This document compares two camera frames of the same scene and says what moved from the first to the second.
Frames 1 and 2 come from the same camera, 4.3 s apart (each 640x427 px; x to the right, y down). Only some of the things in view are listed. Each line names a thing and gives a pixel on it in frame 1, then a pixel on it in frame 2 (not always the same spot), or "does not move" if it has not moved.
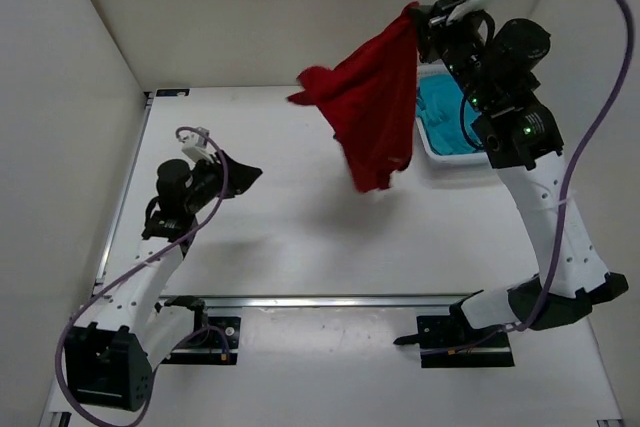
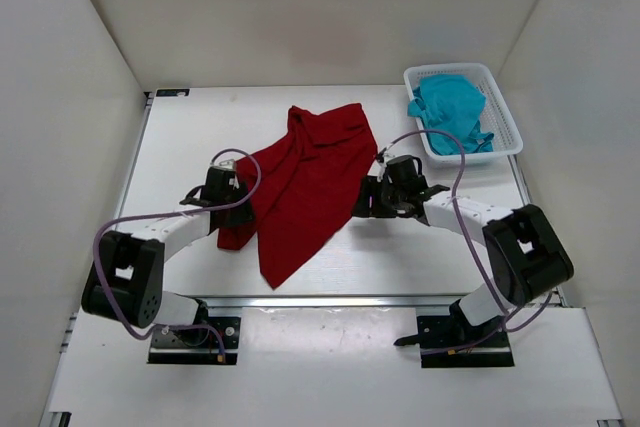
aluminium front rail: x=336 y=301 does not move
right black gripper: x=428 y=29 → x=373 y=202
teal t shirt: x=446 y=116 does not move
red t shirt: x=369 y=99 → x=302 y=186
